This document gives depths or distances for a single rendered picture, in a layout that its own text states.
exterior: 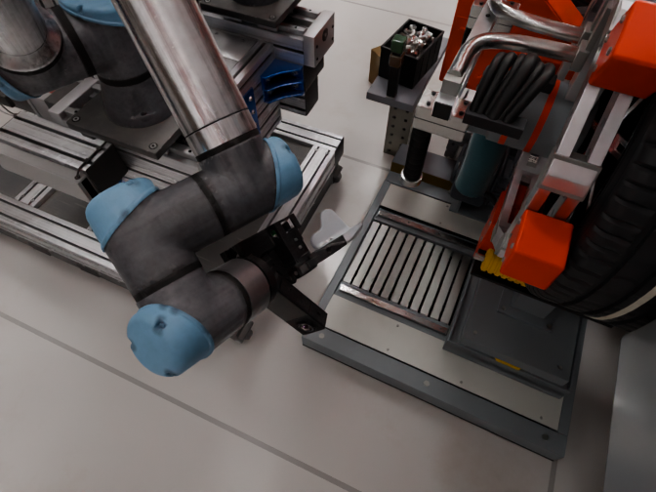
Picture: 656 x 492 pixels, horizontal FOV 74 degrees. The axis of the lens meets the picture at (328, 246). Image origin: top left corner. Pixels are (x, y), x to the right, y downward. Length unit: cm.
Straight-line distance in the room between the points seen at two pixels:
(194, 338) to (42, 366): 135
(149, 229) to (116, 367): 122
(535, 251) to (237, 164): 45
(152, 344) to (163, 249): 9
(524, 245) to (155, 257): 51
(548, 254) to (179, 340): 52
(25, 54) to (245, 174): 47
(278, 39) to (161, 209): 91
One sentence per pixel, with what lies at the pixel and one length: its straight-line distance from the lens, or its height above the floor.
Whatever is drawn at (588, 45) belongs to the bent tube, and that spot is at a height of 103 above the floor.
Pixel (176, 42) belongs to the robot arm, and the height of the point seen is 118.
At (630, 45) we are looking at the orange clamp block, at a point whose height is 113.
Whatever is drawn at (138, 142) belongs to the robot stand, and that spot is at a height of 82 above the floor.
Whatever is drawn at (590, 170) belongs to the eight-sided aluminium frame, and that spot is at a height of 98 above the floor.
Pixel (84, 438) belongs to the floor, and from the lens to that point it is 162.
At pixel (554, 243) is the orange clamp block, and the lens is 73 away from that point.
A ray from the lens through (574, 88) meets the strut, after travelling 91.
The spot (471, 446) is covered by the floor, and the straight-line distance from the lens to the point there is 151.
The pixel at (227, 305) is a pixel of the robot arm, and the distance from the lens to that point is 48.
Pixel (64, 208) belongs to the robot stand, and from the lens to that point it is 180.
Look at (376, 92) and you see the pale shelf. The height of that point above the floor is 45.
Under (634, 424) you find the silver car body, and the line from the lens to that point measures 74.
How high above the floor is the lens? 143
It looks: 57 degrees down
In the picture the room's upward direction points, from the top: straight up
